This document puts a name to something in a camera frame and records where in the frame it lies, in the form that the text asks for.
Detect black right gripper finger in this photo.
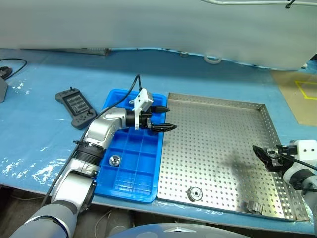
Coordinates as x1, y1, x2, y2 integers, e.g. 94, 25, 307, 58
252, 145, 273, 173

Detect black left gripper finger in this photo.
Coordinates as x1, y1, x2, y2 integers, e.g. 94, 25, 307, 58
151, 106, 171, 114
150, 122, 178, 132

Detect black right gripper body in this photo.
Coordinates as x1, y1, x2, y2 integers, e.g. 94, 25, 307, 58
268, 145, 298, 173

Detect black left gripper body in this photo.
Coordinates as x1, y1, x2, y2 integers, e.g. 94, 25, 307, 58
138, 110, 153, 130

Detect blue compartment tray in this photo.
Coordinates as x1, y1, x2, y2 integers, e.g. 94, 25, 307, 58
95, 89, 168, 204

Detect gray panel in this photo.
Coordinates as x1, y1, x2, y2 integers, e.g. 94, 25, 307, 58
0, 78, 9, 103

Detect perforated steel tray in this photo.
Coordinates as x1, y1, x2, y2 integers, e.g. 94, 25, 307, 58
156, 93, 311, 222

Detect dark grey remote controller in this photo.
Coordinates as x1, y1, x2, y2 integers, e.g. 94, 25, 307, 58
54, 86, 98, 130

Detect white tape roll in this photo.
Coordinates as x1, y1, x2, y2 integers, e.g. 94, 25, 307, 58
203, 55, 222, 65

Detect perforated metal plate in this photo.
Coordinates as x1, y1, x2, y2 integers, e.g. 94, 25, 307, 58
19, 46, 111, 57

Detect white plastic sheet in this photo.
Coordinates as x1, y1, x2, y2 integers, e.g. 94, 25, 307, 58
0, 0, 317, 71

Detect grey rounded shell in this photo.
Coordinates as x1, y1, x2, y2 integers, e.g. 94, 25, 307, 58
106, 222, 238, 238

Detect blue plastic table cover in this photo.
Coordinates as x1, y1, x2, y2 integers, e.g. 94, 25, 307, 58
0, 47, 317, 225

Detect white pipe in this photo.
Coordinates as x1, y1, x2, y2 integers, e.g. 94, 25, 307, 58
199, 0, 317, 6

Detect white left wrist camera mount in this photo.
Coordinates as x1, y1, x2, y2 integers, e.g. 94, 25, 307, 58
132, 88, 154, 131

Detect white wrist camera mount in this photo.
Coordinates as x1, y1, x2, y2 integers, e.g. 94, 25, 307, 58
132, 88, 154, 131
289, 139, 317, 162

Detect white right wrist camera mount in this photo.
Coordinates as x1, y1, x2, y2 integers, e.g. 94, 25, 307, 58
289, 139, 317, 162

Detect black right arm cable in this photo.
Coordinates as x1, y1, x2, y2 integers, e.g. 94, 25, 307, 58
281, 152, 317, 172

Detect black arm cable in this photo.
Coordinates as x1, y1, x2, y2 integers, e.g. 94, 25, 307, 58
41, 73, 144, 206
281, 152, 317, 172

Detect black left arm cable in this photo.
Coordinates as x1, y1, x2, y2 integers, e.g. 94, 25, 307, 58
41, 73, 144, 206

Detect thin black device cable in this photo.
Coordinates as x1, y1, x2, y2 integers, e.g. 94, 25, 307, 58
0, 58, 28, 80

